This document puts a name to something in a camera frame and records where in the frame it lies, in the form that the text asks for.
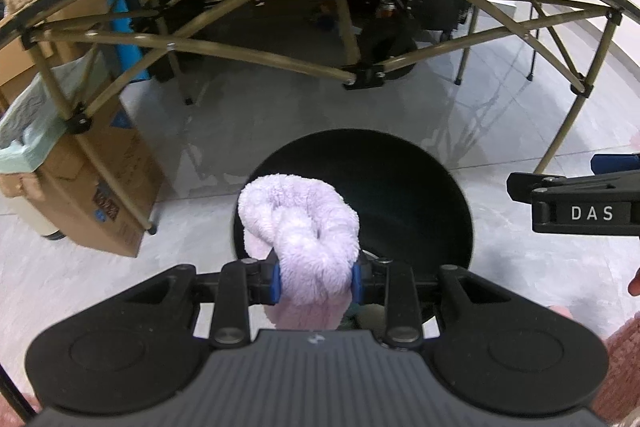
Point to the person's right hand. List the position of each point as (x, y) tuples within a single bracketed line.
[(635, 282)]

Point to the blue foam roll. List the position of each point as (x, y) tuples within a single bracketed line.
[(127, 32)]

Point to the tan slatted folding table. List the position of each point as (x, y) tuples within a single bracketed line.
[(362, 74)]

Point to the person's right leg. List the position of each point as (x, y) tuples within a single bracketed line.
[(625, 357)]

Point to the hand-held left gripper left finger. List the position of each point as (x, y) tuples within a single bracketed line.
[(275, 279)]

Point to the black folding wagon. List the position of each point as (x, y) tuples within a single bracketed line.
[(390, 42)]

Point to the person's leg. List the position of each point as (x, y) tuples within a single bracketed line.
[(27, 407), (625, 357)]

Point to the printed cardboard box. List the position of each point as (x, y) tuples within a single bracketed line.
[(75, 197)]

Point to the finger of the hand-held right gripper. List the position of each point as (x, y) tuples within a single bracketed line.
[(525, 186), (615, 162)]

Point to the open cardboard box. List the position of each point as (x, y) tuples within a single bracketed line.
[(30, 62)]

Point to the person's left leg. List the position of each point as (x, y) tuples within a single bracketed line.
[(27, 407)]

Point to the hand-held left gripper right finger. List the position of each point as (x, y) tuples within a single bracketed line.
[(356, 279)]

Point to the black round bin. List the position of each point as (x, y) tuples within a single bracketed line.
[(400, 207)]

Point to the green plastic bag liner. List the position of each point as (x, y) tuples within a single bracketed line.
[(30, 122)]

